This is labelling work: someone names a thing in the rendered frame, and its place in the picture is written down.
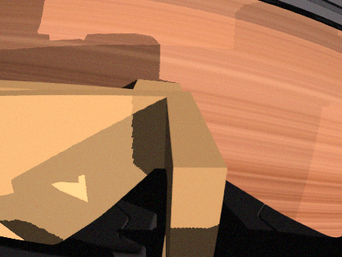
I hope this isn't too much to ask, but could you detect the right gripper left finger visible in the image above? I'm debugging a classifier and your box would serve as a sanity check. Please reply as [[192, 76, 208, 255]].
[[0, 169, 167, 257]]

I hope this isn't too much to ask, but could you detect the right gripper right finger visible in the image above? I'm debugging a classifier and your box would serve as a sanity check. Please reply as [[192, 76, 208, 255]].
[[214, 180, 342, 257]]

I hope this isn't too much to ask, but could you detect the tan wooden tray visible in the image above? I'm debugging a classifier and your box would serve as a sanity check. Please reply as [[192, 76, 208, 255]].
[[0, 90, 227, 257]]

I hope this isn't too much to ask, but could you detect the tan flat board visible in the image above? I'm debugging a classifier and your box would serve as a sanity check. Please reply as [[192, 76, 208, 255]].
[[0, 79, 183, 91]]

